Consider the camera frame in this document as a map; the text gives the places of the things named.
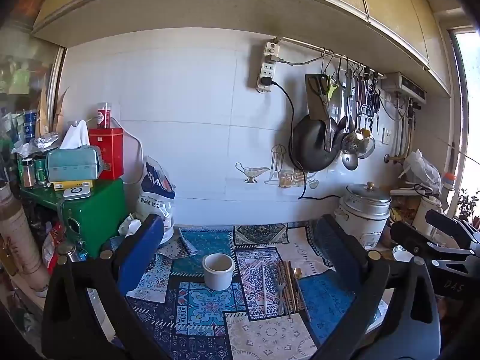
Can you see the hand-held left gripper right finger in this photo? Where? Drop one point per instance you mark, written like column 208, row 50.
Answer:
column 335, row 242

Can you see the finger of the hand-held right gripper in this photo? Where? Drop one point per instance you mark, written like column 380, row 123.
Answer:
column 446, row 223
column 412, row 242

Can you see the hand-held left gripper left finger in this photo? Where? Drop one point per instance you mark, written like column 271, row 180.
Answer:
column 140, row 249

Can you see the grey chopstick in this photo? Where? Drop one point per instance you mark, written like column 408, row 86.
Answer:
column 291, row 288

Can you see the brown wooden chopstick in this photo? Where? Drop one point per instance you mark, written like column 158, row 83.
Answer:
column 288, row 288

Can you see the teal chopstick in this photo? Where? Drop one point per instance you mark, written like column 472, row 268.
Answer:
column 284, row 288

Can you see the silver fork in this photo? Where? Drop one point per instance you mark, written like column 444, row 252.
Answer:
column 279, row 295

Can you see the white ceramic cup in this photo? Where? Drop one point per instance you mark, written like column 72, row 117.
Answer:
column 217, row 279

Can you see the white chopstick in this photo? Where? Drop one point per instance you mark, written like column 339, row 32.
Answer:
column 264, row 288

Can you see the patterned rim plate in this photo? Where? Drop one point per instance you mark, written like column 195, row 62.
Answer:
column 403, row 255

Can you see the white thermos bottle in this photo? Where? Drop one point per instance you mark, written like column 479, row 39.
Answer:
column 423, row 213

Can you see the crumpled white tissue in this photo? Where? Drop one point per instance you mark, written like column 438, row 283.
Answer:
column 129, row 227

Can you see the white rice cooker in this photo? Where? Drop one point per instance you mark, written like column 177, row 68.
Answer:
column 362, row 213

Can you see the white blue printed bag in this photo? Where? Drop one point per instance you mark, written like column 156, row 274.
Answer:
column 153, row 195

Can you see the green metal box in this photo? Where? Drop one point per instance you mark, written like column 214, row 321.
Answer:
column 97, row 213

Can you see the white plastic bag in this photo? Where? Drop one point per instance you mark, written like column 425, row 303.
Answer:
column 422, row 170

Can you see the solid steel ladle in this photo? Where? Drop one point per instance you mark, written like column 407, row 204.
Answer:
column 350, row 162

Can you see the brass gas pipes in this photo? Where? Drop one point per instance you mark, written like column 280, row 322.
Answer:
column 397, row 156

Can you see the small white device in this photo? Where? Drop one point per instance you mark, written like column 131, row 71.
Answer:
column 77, row 193

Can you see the patterned patchwork tablecloth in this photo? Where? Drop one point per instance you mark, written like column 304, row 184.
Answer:
column 210, row 303

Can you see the black wok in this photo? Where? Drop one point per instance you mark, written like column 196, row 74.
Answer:
column 311, row 146

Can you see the slotted steel ladle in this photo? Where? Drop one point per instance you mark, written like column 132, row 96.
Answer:
column 351, row 143

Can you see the red tin box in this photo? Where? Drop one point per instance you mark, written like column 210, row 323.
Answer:
column 108, row 153

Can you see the flat yellow box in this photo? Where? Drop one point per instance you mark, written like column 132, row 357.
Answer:
column 60, row 185

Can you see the window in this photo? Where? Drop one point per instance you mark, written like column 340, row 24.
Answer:
column 468, row 120

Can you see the teal tissue box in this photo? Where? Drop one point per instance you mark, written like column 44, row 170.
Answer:
column 73, row 165

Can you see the dark steel ladle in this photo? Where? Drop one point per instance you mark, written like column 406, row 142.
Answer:
column 342, row 122

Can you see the beige patterned cylinder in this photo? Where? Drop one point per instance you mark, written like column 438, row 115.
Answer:
column 18, row 232

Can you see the green spice jar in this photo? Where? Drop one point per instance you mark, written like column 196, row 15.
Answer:
column 40, row 172

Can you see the brown spice jar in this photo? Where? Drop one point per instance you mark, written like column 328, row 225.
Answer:
column 28, row 174

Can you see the steel cleaver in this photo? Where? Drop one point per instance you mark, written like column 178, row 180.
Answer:
column 315, row 99

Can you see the crumpled foil wrap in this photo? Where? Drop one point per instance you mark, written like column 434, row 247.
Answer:
column 41, row 144

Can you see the white water heater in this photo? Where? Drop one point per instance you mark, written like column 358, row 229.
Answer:
column 403, row 84

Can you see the green peeler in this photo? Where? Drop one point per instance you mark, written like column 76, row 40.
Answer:
column 333, row 90

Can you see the white power strip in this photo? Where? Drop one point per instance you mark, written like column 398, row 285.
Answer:
column 267, row 71

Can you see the white wall socket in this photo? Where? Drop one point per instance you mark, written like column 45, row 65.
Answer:
column 386, row 137

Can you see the metal hanging rail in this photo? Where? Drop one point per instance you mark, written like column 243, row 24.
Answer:
column 337, row 55

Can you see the yellow wall cabinet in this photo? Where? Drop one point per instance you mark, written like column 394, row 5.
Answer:
column 225, row 3

